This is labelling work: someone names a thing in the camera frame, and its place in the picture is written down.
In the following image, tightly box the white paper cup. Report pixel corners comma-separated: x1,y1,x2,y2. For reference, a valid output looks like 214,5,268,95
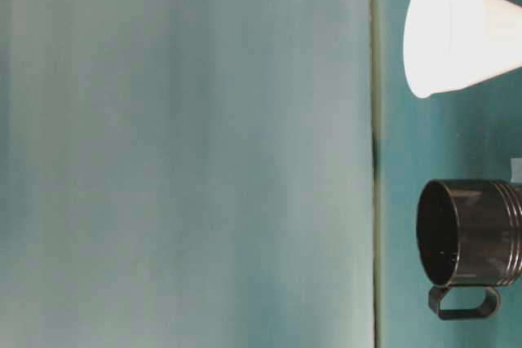
403,0,521,99

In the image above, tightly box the blue tape strip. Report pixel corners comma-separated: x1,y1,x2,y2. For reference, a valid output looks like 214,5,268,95
511,157,522,183

